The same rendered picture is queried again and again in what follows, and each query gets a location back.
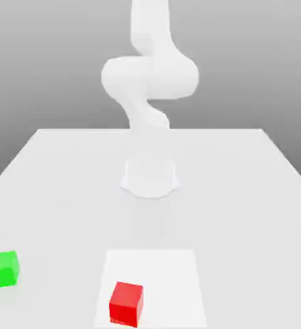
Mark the small green cube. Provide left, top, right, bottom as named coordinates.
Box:
left=0, top=249, right=21, bottom=289

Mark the small red cube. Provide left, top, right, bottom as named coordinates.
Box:
left=108, top=281, right=144, bottom=328

